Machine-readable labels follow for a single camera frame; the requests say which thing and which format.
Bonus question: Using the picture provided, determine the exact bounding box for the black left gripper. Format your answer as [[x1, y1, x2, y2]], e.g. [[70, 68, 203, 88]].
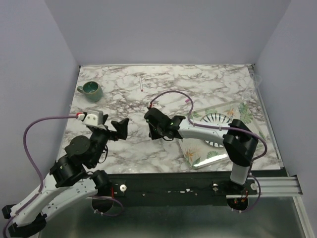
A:
[[91, 115, 130, 167]]

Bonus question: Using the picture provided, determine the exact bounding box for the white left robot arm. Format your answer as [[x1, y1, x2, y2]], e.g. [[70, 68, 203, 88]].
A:
[[2, 111, 129, 238]]

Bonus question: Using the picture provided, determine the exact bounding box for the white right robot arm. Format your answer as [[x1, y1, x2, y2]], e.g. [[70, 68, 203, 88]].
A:
[[144, 108, 260, 194]]

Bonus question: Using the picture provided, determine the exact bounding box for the pink tipped white pen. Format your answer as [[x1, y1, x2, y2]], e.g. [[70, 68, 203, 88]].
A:
[[139, 77, 144, 92]]

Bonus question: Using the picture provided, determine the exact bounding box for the green ceramic mug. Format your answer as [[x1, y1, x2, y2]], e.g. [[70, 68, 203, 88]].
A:
[[77, 81, 103, 102]]

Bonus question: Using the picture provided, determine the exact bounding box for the leaf pattern glass tray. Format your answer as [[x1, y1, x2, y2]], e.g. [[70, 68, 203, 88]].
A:
[[178, 100, 268, 169]]

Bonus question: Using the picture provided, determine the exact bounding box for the striped white blue plate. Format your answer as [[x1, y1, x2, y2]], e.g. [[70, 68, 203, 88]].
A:
[[200, 113, 232, 148]]

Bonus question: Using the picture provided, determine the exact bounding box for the black mounting base bar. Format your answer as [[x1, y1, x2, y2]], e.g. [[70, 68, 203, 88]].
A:
[[108, 172, 257, 208]]

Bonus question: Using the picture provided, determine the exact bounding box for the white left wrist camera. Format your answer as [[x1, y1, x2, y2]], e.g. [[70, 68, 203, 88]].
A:
[[76, 110, 104, 127]]

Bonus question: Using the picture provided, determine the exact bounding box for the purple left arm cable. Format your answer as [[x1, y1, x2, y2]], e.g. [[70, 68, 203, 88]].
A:
[[2, 114, 124, 238]]

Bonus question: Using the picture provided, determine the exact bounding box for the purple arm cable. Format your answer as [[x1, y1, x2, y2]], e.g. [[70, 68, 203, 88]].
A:
[[148, 91, 268, 214], [2, 114, 124, 238]]

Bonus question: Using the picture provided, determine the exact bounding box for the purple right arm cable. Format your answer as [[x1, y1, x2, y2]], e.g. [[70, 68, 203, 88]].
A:
[[148, 91, 268, 214]]

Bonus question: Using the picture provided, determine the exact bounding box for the aluminium frame rail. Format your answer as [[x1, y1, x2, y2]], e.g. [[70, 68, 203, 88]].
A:
[[226, 176, 304, 199]]

